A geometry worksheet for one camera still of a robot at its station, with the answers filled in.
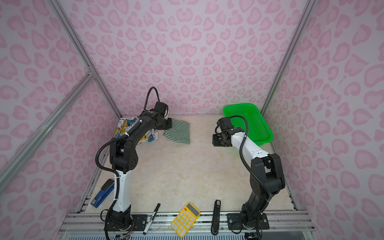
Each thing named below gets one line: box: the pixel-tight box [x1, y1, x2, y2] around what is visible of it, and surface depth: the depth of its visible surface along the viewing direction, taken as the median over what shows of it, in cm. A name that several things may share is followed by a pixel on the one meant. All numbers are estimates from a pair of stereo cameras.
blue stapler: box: [90, 178, 115, 208], surface depth 82 cm
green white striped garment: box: [163, 118, 191, 144], surface depth 105 cm
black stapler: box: [210, 199, 221, 236], surface depth 73 cm
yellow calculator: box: [171, 202, 201, 238], surface depth 75 cm
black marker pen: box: [142, 203, 161, 235], surface depth 75 cm
